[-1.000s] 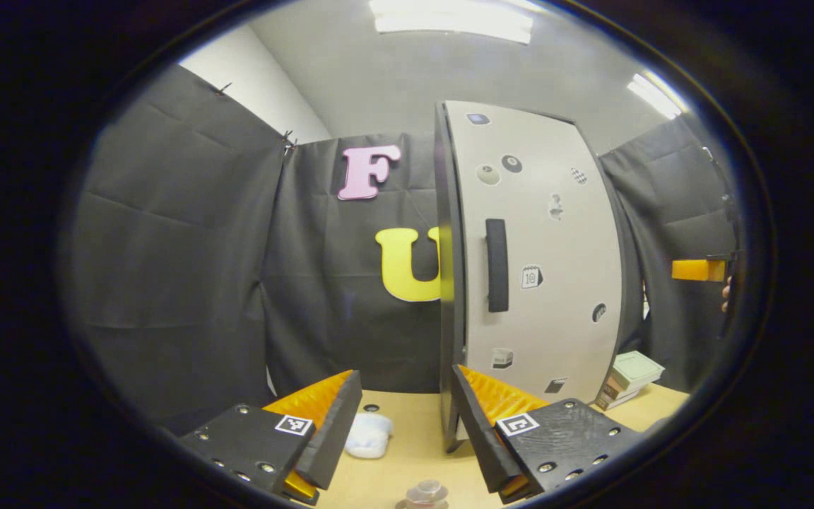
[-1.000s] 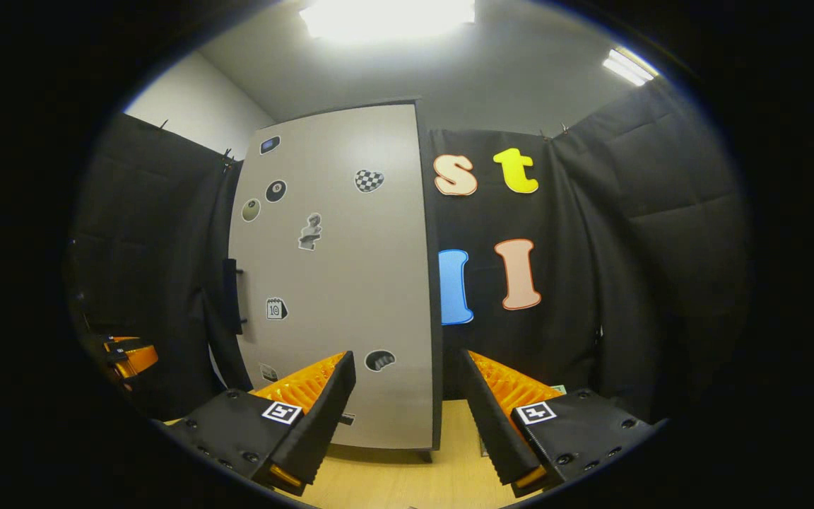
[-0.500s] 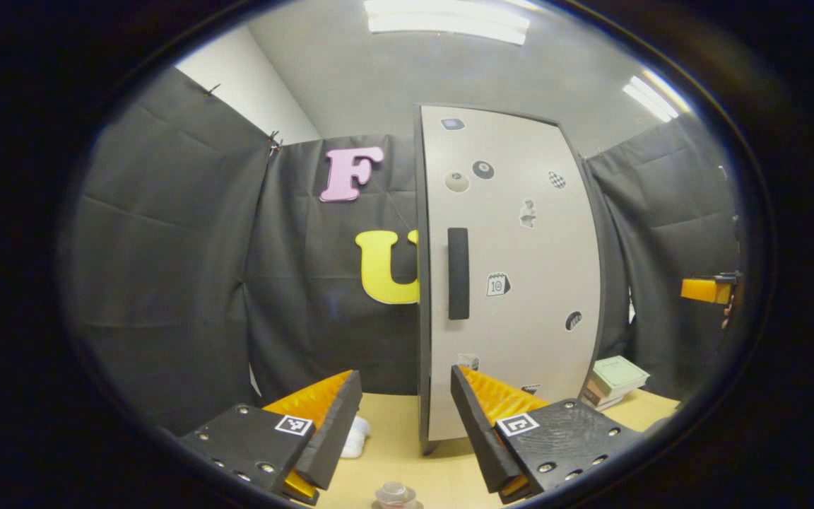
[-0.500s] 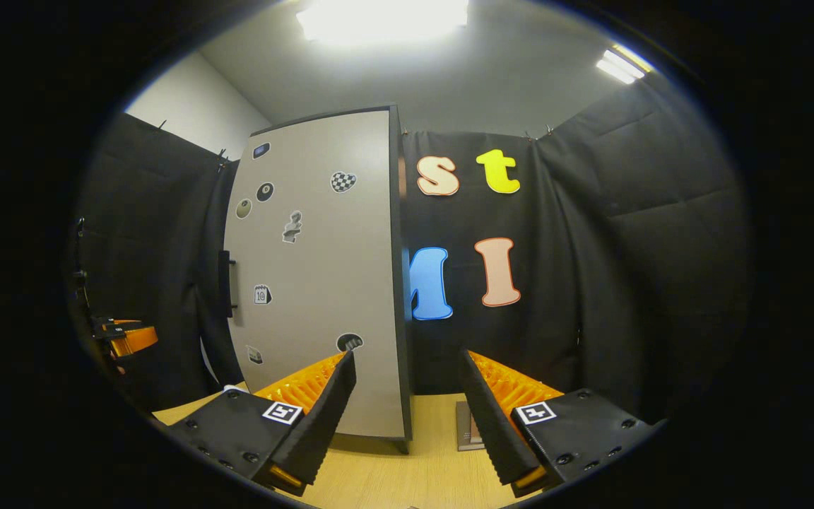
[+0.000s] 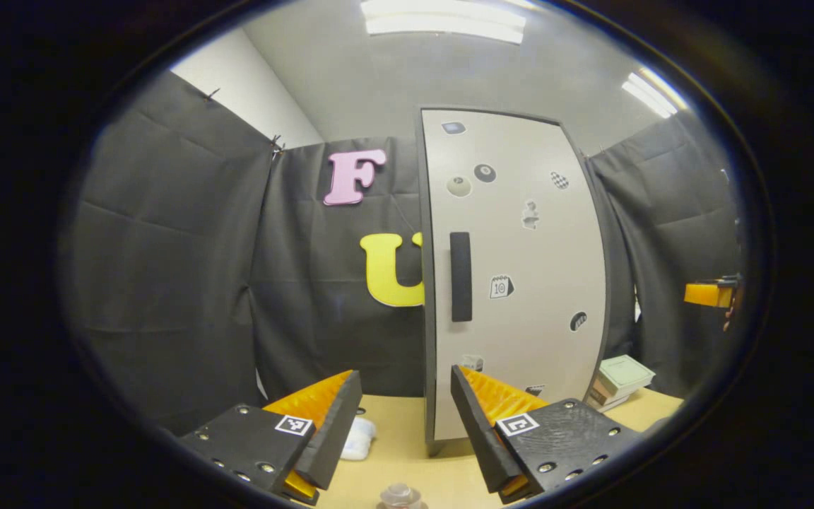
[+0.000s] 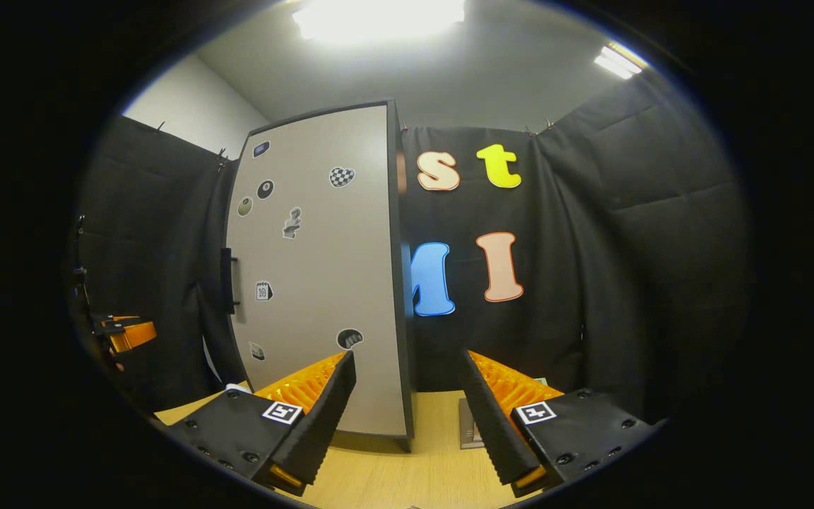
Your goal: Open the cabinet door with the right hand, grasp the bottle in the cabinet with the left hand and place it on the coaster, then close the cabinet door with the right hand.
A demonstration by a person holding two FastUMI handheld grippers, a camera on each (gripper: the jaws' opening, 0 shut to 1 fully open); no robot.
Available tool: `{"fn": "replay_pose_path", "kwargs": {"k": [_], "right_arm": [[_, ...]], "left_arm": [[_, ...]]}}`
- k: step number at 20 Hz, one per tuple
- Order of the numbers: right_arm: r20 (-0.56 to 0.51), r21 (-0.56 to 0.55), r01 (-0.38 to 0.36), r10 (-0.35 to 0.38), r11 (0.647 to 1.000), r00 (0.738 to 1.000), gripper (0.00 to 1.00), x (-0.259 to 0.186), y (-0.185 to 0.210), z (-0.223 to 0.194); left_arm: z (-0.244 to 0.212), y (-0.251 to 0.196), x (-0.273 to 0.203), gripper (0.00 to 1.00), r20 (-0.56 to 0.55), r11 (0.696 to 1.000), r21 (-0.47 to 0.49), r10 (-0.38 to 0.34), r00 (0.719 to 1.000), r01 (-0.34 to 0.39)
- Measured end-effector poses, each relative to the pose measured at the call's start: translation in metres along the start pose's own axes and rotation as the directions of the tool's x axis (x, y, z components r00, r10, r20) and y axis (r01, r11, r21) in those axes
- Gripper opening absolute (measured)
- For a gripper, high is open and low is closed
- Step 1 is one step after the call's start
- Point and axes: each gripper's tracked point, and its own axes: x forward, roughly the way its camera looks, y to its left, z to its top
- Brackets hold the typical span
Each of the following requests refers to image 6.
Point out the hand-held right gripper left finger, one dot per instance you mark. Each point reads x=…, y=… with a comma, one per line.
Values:
x=322, y=424

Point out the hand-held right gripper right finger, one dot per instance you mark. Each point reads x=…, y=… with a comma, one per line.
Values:
x=492, y=424

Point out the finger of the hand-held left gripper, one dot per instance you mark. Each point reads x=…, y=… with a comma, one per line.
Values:
x=131, y=334

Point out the grey cabinet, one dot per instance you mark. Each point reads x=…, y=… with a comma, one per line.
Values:
x=404, y=339

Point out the black backdrop cloth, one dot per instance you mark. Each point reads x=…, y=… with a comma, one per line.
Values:
x=626, y=283

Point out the small ceiling light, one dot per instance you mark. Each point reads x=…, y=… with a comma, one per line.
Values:
x=619, y=61

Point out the large ceiling light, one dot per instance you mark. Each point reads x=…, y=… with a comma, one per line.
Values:
x=379, y=20

